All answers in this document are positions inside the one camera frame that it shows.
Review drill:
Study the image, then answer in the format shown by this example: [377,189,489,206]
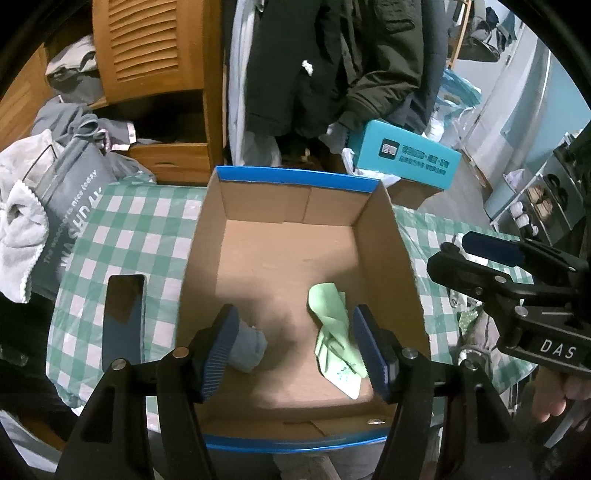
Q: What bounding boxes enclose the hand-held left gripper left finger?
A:
[55,302,241,480]

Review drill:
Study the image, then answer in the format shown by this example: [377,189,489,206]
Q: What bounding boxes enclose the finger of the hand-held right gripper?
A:
[426,244,527,319]
[461,231,583,289]

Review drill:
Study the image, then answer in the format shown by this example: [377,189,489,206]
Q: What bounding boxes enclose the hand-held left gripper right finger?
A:
[353,304,539,480]

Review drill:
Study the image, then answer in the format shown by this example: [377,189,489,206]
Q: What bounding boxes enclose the grey sock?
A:
[228,318,269,374]

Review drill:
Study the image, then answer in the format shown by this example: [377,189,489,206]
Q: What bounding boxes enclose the light green sock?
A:
[308,282,375,398]

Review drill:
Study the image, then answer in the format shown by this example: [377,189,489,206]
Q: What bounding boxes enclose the blue-rimmed cardboard box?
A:
[174,166,432,452]

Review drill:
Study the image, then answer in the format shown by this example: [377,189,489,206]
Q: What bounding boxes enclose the person's right hand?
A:
[531,369,591,424]

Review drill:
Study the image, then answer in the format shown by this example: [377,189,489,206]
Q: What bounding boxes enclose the grey shoe rack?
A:
[489,134,587,243]

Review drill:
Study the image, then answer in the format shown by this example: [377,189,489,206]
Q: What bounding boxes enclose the brown cardboard box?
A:
[383,178,444,210]

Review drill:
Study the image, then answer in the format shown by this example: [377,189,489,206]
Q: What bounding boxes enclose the black smartphone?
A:
[105,274,147,370]

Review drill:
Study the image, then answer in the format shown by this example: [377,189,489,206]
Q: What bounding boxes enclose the teal printed box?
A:
[348,119,462,191]

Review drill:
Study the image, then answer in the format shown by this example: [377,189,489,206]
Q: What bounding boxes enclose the green white checked tablecloth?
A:
[46,178,536,416]

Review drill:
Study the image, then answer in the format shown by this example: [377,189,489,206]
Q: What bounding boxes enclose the clear bluish plastic bag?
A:
[427,69,483,144]

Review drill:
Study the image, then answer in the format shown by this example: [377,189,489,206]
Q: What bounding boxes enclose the grey printed tote bag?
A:
[34,134,121,301]

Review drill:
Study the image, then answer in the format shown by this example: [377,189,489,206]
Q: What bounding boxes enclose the olive hanging jacket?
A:
[342,0,451,134]

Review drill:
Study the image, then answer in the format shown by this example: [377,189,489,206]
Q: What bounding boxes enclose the white towel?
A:
[0,129,65,303]

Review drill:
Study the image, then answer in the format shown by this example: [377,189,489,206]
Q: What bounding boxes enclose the white hanging garment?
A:
[226,0,282,167]

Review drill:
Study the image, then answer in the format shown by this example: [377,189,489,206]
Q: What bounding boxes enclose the black hanging jacket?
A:
[245,0,352,139]

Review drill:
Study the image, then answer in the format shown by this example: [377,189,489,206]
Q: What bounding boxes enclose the grey clothing pile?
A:
[32,97,153,181]

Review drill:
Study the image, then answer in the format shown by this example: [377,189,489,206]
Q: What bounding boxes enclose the wooden louvered cabinet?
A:
[0,0,229,185]

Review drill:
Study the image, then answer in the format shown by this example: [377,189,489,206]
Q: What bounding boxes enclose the folded clothes on cabinet shelf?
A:
[44,34,107,104]

